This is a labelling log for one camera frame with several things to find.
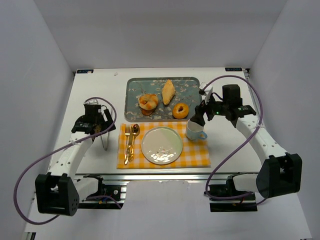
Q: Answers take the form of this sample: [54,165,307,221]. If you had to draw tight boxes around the silver metal tongs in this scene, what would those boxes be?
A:
[100,132,109,151]

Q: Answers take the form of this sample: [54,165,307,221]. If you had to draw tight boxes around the round twisted bread roll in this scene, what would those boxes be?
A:
[138,94,159,111]

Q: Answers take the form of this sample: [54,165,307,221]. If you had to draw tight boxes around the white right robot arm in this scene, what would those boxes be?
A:
[189,84,302,199]

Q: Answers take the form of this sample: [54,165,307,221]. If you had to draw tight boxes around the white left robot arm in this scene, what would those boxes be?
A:
[35,99,115,216]

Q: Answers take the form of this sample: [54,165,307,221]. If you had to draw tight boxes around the small brown bread piece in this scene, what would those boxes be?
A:
[141,108,154,116]

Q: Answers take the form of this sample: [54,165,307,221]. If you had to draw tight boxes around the orange glazed donut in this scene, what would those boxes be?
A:
[172,103,189,119]

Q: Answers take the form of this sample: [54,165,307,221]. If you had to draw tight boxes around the blue floral tray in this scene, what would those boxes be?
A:
[124,76,205,123]

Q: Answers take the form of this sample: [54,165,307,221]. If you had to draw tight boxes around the gold fork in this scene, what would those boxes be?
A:
[124,124,131,166]

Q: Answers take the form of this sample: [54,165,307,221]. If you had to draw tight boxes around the yellow checkered placemat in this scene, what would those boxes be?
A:
[117,121,211,169]

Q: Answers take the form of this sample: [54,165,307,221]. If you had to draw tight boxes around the gold knife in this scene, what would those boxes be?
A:
[126,126,134,163]

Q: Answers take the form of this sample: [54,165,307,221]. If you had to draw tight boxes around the long flat pastry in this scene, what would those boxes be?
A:
[162,79,176,106]

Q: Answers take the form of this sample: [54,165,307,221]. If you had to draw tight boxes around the blue label sticker right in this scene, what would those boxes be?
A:
[224,67,243,72]

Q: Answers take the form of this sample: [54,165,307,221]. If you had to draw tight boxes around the blue label sticker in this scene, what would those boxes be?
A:
[76,69,94,74]
[224,67,243,72]

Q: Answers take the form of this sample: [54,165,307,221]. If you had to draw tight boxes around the gold spoon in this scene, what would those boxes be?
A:
[129,124,140,162]

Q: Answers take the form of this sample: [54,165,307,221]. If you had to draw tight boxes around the white round plate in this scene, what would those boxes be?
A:
[140,126,183,166]

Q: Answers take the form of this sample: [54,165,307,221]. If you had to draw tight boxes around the blue label sticker left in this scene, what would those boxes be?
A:
[76,69,94,74]

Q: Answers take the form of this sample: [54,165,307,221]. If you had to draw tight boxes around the white mug blue handle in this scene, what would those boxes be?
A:
[185,120,208,141]

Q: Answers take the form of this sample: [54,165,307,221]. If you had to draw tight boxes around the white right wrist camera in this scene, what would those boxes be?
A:
[199,82,213,104]

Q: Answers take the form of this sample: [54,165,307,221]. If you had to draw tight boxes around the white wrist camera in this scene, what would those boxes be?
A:
[83,98,99,105]
[199,82,213,104]

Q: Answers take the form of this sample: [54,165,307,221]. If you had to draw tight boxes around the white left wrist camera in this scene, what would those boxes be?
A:
[83,98,99,105]

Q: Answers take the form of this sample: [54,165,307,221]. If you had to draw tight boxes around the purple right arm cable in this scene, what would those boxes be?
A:
[202,74,265,207]

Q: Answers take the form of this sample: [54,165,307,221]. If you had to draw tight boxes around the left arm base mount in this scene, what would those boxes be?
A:
[73,174,126,210]

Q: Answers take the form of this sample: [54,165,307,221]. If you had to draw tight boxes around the aluminium table edge rail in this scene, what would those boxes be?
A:
[44,171,261,183]

